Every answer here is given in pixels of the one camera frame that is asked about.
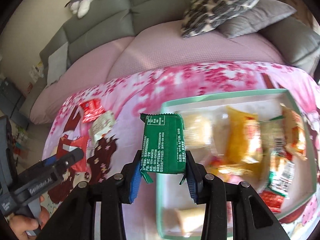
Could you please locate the person's left hand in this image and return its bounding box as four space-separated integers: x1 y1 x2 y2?
9 206 50 240

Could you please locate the white green chinese packet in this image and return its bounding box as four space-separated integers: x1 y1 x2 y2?
267 151 295 198

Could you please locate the grey sofa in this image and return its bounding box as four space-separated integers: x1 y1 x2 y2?
20 0 319 120

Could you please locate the red snack packet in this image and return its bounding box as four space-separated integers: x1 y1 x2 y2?
80 99 106 123

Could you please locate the dark grey cabinet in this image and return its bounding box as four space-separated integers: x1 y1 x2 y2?
0 78 29 130

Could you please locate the pink textured sofa cover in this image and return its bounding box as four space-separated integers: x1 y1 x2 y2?
29 21 284 124

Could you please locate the green snack packet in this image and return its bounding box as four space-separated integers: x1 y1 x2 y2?
140 113 186 184

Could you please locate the cream snack packet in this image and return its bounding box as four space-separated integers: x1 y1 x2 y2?
88 111 116 146

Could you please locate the pink anime print blanket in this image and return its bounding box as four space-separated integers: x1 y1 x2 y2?
43 61 319 239

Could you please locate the grey cushion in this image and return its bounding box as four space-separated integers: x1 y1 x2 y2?
217 0 296 38

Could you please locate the black white patterned pillow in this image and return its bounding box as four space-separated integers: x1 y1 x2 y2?
181 0 259 38

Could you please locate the green-topped biscuit packet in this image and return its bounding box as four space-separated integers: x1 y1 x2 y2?
259 115 286 153

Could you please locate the clear cracker packet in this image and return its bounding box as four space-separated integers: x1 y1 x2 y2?
183 114 213 149

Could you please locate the small red packet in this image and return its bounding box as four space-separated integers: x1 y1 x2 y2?
259 190 285 213

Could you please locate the yellow clear snack packet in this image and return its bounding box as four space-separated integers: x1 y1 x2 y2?
225 106 263 164

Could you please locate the orange chips packet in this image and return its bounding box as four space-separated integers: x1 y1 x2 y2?
281 104 307 161

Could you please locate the light grey small pillow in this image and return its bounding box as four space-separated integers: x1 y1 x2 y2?
47 42 68 86

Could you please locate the pale green tray box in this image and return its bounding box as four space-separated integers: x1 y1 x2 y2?
155 88 318 240

